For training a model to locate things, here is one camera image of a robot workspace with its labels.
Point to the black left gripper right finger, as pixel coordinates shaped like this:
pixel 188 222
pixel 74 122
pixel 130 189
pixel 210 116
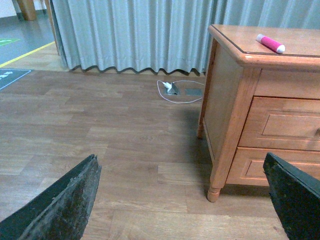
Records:
pixel 295 196

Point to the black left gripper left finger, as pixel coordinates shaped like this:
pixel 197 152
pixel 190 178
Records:
pixel 62 211

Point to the wooden drawer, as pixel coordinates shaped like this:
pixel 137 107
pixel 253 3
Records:
pixel 282 123
pixel 247 165

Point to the pink marker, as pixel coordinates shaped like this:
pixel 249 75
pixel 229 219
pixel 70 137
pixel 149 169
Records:
pixel 273 45

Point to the wooden nightstand cabinet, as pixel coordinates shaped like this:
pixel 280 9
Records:
pixel 262 94

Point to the dark floor mat sign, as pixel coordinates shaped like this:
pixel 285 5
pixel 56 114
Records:
pixel 9 76

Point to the closed floor socket plate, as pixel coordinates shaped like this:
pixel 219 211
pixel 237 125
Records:
pixel 193 92

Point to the open floor socket box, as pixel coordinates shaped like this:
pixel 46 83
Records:
pixel 173 91

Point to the white power plug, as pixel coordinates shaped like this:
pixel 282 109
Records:
pixel 167 85

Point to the grey curtain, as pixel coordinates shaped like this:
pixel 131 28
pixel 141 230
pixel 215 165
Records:
pixel 165 35

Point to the wooden furniture leg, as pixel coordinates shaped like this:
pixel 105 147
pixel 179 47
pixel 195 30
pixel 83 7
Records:
pixel 25 9

